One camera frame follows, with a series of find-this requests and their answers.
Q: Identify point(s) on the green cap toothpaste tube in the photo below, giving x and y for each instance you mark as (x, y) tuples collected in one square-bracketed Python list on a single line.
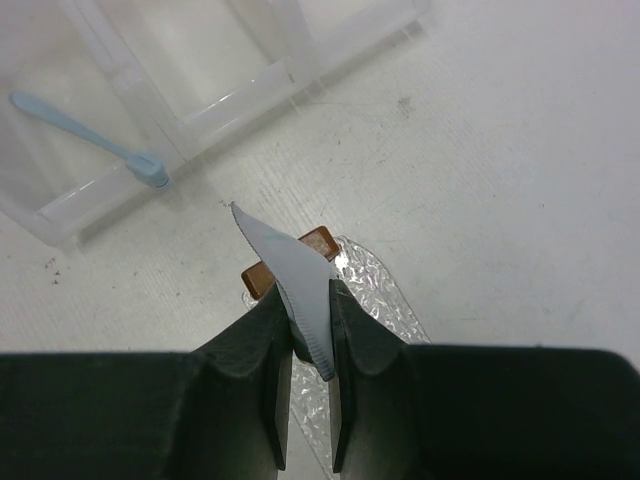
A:
[(303, 279)]

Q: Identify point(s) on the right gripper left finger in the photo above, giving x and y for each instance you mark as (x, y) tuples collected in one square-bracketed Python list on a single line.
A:
[(219, 412)]

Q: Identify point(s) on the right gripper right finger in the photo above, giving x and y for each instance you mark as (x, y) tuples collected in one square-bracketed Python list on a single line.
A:
[(425, 411)]

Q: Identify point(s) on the clear plastic organizer box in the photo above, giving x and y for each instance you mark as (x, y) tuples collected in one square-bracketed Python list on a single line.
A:
[(171, 78)]

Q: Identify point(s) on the light blue toothbrush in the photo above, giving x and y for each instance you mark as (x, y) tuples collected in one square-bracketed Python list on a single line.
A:
[(146, 168)]

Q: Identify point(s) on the clear textured glass tray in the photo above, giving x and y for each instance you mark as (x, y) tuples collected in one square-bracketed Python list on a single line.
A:
[(377, 292)]

